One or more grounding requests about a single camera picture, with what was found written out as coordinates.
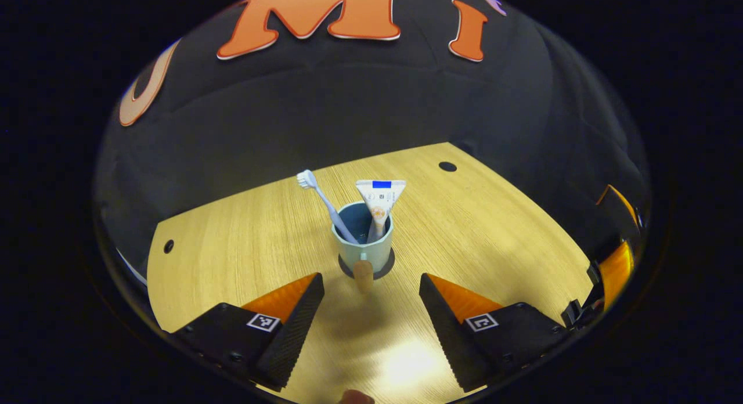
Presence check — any black backdrop cloth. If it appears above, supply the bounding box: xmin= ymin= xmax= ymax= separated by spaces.
xmin=93 ymin=0 xmax=651 ymax=277

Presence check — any light blue cup wooden handle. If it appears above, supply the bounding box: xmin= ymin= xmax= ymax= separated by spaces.
xmin=331 ymin=201 xmax=394 ymax=294

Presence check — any wooden desktop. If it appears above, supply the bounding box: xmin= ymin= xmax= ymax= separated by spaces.
xmin=147 ymin=142 xmax=594 ymax=404

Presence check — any dark round coaster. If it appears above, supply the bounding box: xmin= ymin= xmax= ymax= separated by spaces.
xmin=338 ymin=247 xmax=396 ymax=280

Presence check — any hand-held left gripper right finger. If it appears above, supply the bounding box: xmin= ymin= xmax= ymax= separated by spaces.
xmin=419 ymin=273 xmax=572 ymax=393

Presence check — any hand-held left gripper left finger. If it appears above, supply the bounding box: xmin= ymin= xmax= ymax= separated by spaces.
xmin=165 ymin=272 xmax=326 ymax=393

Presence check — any white toothbrush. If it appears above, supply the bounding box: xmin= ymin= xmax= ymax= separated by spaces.
xmin=297 ymin=169 xmax=359 ymax=245

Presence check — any white toothpaste tube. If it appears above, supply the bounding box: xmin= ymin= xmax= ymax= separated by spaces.
xmin=355 ymin=179 xmax=407 ymax=244

